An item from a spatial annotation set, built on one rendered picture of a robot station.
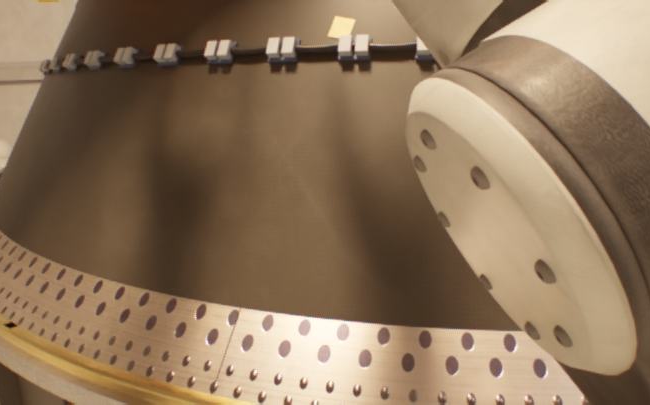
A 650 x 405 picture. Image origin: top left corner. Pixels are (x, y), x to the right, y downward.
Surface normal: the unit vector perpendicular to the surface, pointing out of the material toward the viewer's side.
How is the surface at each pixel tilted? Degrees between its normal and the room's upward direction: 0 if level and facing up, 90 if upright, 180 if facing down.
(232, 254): 62
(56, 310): 43
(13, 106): 90
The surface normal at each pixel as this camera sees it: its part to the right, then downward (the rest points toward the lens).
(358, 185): -0.21, -0.25
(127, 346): -0.29, -0.56
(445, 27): -0.84, 0.44
